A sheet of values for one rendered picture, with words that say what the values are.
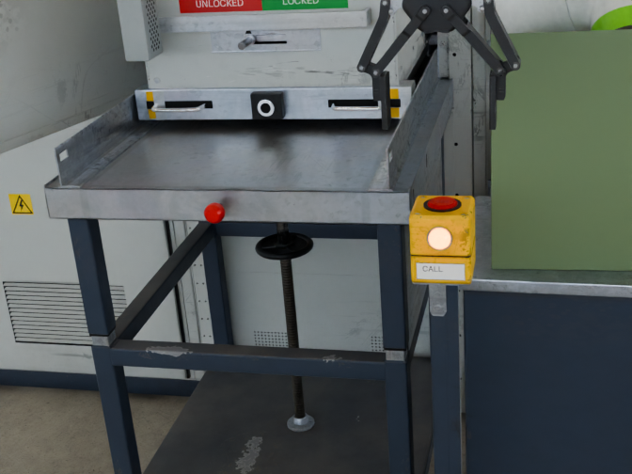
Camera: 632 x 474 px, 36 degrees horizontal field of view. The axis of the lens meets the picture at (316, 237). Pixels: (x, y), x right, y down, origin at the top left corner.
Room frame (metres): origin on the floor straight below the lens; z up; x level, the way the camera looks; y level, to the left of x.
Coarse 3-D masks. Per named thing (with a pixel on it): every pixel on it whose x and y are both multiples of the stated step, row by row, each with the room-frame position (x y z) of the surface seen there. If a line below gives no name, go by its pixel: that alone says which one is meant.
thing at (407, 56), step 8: (400, 8) 1.80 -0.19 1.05; (400, 16) 1.80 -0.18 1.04; (400, 24) 1.80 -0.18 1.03; (400, 32) 1.79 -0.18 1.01; (416, 32) 1.99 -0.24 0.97; (408, 40) 1.89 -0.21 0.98; (416, 40) 1.99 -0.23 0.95; (408, 48) 1.88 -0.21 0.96; (416, 48) 1.98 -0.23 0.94; (400, 56) 1.78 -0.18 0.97; (408, 56) 1.88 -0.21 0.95; (416, 56) 1.98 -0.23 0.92; (400, 64) 1.78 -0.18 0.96; (408, 64) 1.88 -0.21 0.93; (400, 72) 1.77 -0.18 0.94; (408, 72) 1.87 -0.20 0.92; (400, 80) 1.77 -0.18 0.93
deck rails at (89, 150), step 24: (432, 72) 1.98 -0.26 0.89; (432, 96) 1.93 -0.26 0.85; (96, 120) 1.71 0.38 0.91; (120, 120) 1.81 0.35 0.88; (144, 120) 1.91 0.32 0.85; (408, 120) 1.64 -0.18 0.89; (72, 144) 1.62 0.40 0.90; (96, 144) 1.70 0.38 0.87; (120, 144) 1.77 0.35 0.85; (408, 144) 1.63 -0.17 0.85; (72, 168) 1.60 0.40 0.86; (96, 168) 1.63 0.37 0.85; (384, 168) 1.52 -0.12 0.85
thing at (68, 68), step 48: (0, 0) 1.90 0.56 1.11; (48, 0) 1.99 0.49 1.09; (96, 0) 2.10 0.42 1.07; (0, 48) 1.88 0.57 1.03; (48, 48) 1.97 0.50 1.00; (96, 48) 2.08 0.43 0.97; (0, 96) 1.86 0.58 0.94; (48, 96) 1.96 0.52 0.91; (96, 96) 2.06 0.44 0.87; (0, 144) 1.81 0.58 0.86
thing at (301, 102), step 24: (144, 96) 1.87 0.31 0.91; (168, 96) 1.86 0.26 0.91; (192, 96) 1.84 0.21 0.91; (216, 96) 1.83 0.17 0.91; (240, 96) 1.82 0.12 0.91; (288, 96) 1.79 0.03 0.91; (312, 96) 1.78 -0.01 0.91; (336, 96) 1.77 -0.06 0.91; (360, 96) 1.76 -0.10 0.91; (408, 96) 1.74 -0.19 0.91
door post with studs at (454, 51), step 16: (448, 48) 2.07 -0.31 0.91; (464, 48) 2.06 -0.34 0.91; (448, 64) 2.08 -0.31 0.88; (464, 64) 2.06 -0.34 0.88; (464, 80) 2.06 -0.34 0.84; (464, 96) 2.06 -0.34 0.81; (464, 112) 2.06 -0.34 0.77; (464, 128) 2.06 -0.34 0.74; (464, 144) 2.06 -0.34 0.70; (464, 160) 2.06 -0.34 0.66; (464, 176) 2.06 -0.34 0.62; (464, 192) 2.06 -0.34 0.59; (464, 352) 2.07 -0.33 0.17; (464, 368) 2.07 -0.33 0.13; (464, 384) 2.07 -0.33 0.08; (464, 400) 2.07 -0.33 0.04
